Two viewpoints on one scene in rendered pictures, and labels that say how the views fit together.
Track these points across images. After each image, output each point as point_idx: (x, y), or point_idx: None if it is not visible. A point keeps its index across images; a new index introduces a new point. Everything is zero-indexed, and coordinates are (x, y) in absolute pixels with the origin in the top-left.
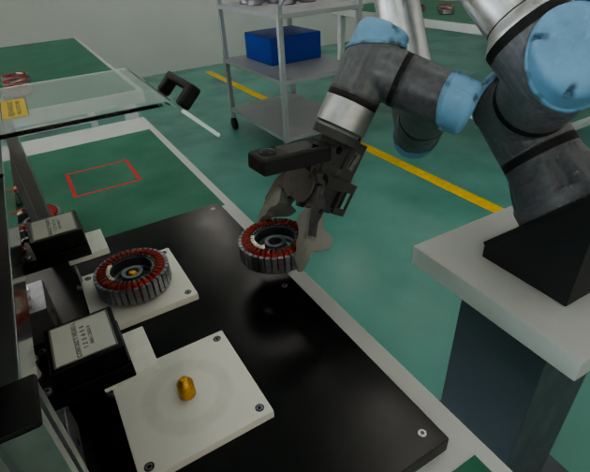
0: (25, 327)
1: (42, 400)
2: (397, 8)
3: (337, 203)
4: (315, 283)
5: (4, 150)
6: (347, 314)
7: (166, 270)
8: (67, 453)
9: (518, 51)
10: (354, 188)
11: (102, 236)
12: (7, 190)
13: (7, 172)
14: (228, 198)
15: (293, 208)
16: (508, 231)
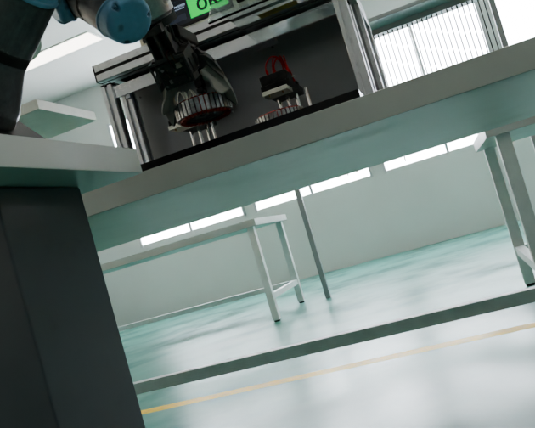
0: (140, 83)
1: (107, 87)
2: None
3: (159, 79)
4: (194, 154)
5: (262, 32)
6: (152, 168)
7: (259, 118)
8: (107, 99)
9: None
10: (149, 68)
11: (275, 87)
12: (211, 50)
13: (239, 43)
14: (384, 88)
15: (211, 86)
16: (27, 126)
